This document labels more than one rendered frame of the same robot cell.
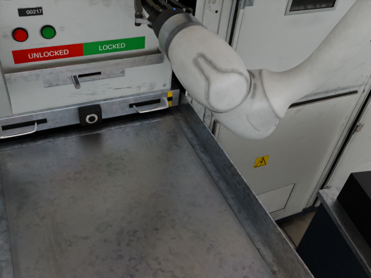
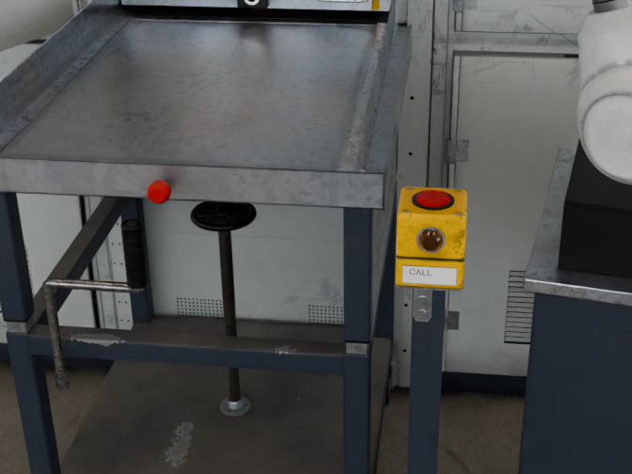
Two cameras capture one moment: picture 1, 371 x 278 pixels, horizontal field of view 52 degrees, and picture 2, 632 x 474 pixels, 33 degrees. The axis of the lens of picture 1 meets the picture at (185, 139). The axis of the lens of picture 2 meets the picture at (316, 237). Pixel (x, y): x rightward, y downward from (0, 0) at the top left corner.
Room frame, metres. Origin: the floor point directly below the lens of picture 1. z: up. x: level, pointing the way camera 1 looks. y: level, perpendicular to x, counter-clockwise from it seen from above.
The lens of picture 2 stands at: (-0.78, -1.06, 1.46)
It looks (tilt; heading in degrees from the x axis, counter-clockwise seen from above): 28 degrees down; 37
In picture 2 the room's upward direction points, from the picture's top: 1 degrees counter-clockwise
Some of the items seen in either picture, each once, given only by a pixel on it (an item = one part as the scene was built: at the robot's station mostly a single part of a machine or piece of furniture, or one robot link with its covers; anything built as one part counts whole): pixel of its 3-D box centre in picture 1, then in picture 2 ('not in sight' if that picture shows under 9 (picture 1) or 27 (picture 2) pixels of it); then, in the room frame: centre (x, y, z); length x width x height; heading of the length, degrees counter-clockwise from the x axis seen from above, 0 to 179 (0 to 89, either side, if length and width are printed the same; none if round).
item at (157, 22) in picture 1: (169, 22); not in sight; (0.72, 0.06, 1.23); 0.09 x 0.08 x 0.07; 29
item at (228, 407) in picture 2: not in sight; (234, 402); (0.49, 0.09, 0.18); 0.06 x 0.06 x 0.02
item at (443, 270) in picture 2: not in sight; (431, 237); (0.21, -0.49, 0.85); 0.08 x 0.08 x 0.10; 29
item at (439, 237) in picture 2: not in sight; (430, 242); (0.17, -0.52, 0.87); 0.03 x 0.01 x 0.03; 119
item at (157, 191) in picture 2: not in sight; (160, 188); (0.17, -0.08, 0.82); 0.04 x 0.03 x 0.03; 29
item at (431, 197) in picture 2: not in sight; (433, 202); (0.21, -0.49, 0.90); 0.04 x 0.04 x 0.02
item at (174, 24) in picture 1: (184, 40); not in sight; (0.66, 0.03, 1.23); 0.09 x 0.06 x 0.09; 119
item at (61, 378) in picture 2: not in sight; (96, 308); (0.12, 0.02, 0.61); 0.17 x 0.03 x 0.30; 118
